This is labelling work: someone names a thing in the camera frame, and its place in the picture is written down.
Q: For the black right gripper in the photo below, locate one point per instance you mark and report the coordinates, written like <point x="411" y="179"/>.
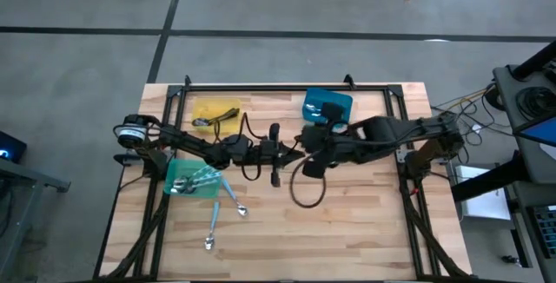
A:
<point x="321" y="144"/>

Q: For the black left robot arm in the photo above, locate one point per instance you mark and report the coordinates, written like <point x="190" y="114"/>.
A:
<point x="182" y="142"/>

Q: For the black beam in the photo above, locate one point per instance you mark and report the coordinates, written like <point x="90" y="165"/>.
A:
<point x="482" y="187"/>

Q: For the black aluminium table frame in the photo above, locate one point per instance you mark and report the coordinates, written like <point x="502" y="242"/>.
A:
<point x="282" y="88"/>

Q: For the black post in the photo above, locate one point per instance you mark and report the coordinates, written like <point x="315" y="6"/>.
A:
<point x="536" y="61"/>

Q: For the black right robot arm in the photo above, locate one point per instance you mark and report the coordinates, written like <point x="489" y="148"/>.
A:
<point x="391" y="137"/>

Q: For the grey equipment cart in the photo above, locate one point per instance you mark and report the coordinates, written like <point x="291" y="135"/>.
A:
<point x="506" y="96"/>

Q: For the black box with blue light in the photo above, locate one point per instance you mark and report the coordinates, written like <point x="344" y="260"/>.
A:
<point x="11" y="144"/>

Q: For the black keypad device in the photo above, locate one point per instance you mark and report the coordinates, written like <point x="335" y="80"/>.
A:
<point x="546" y="231"/>

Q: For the yellow translucent plastic bin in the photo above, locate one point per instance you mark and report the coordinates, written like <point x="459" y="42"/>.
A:
<point x="213" y="105"/>

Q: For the grey metal desk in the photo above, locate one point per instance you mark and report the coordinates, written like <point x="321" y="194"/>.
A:
<point x="523" y="196"/>
<point x="48" y="183"/>

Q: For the green translucent plastic bin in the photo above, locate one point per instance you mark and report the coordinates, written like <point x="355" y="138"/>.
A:
<point x="178" y="168"/>

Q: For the white box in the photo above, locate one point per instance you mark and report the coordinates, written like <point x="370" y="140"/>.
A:
<point x="486" y="207"/>

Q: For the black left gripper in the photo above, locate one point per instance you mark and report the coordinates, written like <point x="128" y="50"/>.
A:
<point x="256" y="153"/>

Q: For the blue flat panel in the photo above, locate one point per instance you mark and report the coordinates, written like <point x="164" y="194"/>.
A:
<point x="543" y="134"/>

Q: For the small black floor object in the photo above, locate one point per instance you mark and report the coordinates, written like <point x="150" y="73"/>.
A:
<point x="509" y="259"/>

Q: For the blue plastic bin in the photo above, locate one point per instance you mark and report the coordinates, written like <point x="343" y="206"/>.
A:
<point x="313" y="96"/>

